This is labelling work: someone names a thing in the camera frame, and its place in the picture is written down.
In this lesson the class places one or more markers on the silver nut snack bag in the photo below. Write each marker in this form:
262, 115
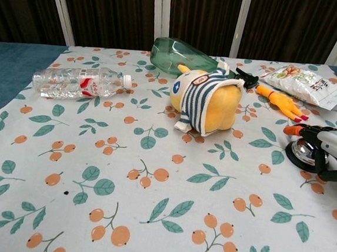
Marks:
305, 85

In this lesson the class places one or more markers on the shiny metal bowl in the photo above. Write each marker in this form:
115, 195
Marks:
304, 154

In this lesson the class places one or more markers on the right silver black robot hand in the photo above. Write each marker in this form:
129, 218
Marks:
327, 148

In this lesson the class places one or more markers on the clear plastic water bottle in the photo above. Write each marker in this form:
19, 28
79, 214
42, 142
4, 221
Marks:
80, 83

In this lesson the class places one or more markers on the floral fruit print tablecloth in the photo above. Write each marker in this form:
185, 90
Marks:
165, 161

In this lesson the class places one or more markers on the yellow rubber chicken toy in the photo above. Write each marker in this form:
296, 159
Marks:
280, 101

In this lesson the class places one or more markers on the green plastic spray bottle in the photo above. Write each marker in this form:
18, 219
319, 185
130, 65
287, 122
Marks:
186, 59

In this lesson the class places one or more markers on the yellow plush toy striped shirt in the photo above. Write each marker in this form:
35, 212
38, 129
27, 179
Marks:
203, 101

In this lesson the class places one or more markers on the white frame dark screen partition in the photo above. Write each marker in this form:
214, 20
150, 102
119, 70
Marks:
178, 17

